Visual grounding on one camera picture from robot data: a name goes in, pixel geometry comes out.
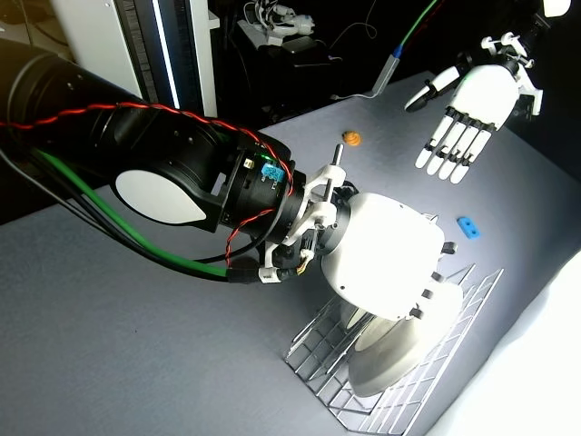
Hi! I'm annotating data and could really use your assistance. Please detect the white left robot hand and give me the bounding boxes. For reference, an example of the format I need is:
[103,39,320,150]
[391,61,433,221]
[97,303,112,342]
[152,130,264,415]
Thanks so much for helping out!
[403,63,522,185]

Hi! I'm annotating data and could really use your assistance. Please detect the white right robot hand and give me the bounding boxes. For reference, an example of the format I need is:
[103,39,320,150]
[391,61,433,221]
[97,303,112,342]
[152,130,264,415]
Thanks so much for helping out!
[320,193,458,322]

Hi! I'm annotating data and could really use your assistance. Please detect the blue block two holes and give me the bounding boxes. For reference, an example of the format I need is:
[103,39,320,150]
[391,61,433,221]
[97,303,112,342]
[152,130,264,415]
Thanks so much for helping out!
[457,216,481,240]

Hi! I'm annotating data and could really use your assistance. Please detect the black box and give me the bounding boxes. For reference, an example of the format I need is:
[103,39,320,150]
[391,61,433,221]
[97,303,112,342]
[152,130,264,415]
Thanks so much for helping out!
[258,35,332,69]

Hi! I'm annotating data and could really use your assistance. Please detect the spare white robot hand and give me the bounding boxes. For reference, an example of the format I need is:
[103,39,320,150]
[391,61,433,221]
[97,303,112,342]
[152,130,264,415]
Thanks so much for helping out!
[244,0,317,38]

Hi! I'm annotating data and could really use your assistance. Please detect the white cabinet blue light strip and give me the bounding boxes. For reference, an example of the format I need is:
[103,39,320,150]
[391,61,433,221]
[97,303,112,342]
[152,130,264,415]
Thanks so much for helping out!
[49,0,219,119]

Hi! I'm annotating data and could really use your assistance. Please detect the green cable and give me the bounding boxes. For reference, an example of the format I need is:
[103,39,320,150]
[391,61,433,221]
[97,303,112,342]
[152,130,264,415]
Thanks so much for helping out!
[399,0,440,49]

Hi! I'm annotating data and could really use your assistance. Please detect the grey cable connector sleeve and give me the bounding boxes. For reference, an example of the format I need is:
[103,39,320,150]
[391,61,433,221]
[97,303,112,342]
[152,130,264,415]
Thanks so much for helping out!
[371,45,404,99]

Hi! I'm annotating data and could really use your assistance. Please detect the thin white cable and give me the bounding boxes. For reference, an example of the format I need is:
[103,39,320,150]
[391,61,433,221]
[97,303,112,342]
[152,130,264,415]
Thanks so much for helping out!
[333,90,379,104]

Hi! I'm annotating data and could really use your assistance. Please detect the silver wire dish rack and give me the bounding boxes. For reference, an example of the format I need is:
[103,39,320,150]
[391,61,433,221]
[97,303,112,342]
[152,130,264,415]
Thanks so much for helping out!
[283,263,505,435]

